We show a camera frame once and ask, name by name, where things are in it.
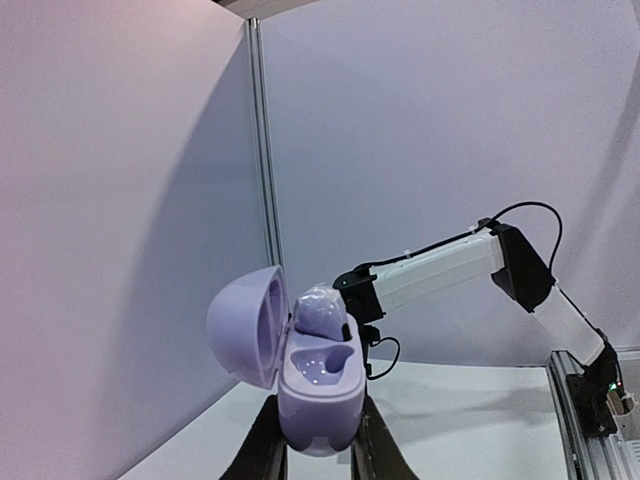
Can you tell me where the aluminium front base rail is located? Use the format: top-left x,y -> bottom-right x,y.
546,347 -> 639,479

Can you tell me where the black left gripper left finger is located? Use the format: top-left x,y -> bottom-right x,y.
219,395 -> 288,480

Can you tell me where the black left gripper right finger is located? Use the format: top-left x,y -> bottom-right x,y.
351,394 -> 419,480

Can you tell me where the purple earbud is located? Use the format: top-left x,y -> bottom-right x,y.
294,285 -> 352,342

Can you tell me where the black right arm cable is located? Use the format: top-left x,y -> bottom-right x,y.
364,201 -> 564,384

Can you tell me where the aluminium left corner post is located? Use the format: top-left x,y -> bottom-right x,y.
246,17 -> 282,265

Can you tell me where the purple earbud charging case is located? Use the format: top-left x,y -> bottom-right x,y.
206,266 -> 366,457

